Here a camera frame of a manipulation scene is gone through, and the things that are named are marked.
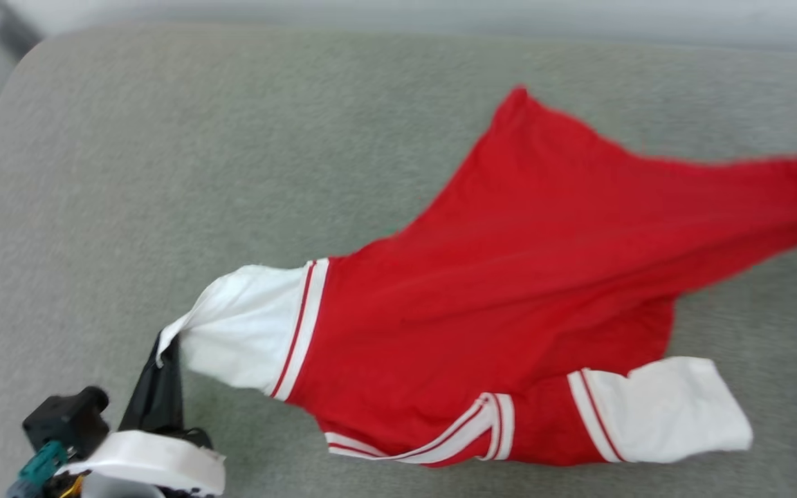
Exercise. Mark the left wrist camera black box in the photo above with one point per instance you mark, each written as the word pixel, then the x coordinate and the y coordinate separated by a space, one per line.
pixel 66 418

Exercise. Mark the red and white garment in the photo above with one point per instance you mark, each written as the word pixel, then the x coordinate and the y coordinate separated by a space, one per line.
pixel 509 277

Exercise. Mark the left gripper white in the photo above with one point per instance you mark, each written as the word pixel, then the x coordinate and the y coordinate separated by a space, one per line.
pixel 149 460

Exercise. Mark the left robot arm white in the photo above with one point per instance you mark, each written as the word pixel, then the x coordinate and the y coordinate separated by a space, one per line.
pixel 118 487

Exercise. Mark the dark grey blurry object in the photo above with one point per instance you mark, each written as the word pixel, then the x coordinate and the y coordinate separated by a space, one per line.
pixel 11 28

